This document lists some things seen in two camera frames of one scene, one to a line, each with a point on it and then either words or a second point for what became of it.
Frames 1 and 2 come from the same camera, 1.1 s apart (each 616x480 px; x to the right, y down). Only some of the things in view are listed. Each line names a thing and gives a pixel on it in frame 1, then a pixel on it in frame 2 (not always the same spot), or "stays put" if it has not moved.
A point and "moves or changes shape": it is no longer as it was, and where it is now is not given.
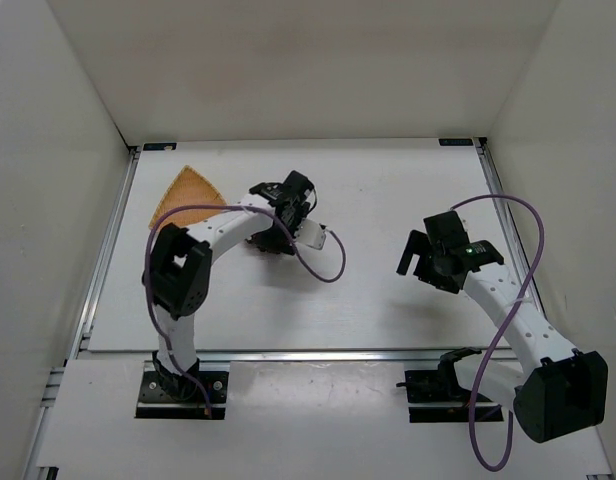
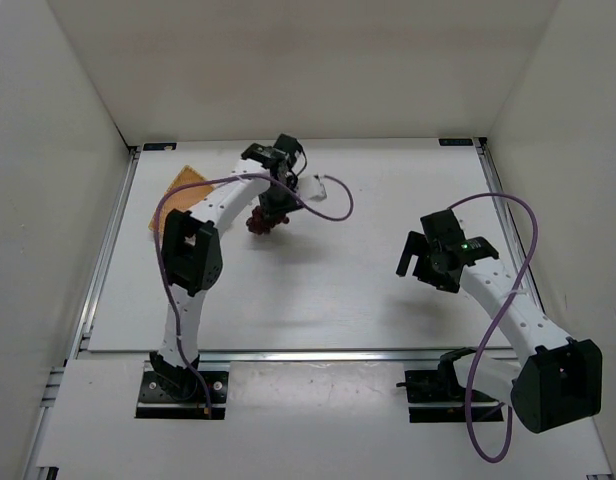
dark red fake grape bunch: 274,239 moves or changes shape
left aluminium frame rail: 83,333 stays put
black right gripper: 425,263 stays put
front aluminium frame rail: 282,356 stays put
